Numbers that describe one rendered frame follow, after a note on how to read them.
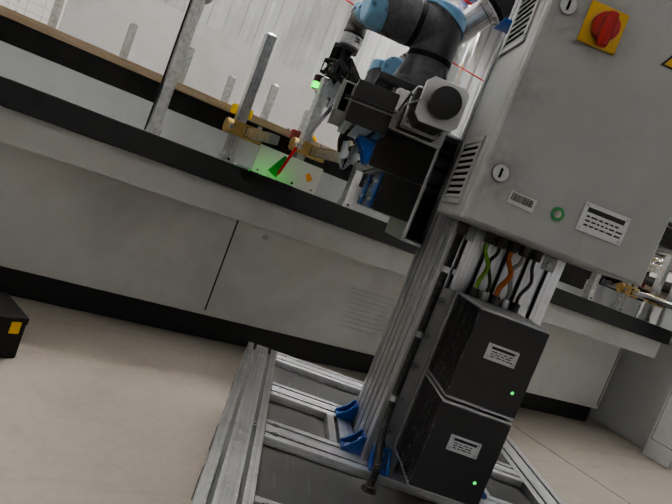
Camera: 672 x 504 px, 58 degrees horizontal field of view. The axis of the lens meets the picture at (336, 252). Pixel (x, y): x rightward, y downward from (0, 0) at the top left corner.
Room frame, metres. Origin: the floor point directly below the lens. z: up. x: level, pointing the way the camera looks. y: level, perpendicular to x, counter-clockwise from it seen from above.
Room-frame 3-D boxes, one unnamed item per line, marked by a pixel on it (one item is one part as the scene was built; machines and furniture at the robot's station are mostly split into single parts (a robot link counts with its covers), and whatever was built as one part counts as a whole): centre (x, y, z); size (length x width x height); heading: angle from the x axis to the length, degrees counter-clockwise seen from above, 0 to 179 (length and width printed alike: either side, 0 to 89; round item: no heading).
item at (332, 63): (2.13, 0.22, 1.15); 0.09 x 0.08 x 0.12; 140
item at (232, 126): (2.10, 0.45, 0.82); 0.14 x 0.06 x 0.05; 120
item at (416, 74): (1.59, -0.05, 1.09); 0.15 x 0.15 x 0.10
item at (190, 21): (1.96, 0.70, 0.93); 0.05 x 0.05 x 0.45; 30
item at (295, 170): (2.18, 0.26, 0.75); 0.26 x 0.01 x 0.10; 120
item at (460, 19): (1.59, -0.04, 1.21); 0.13 x 0.12 x 0.14; 102
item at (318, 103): (2.22, 0.25, 0.87); 0.04 x 0.04 x 0.48; 30
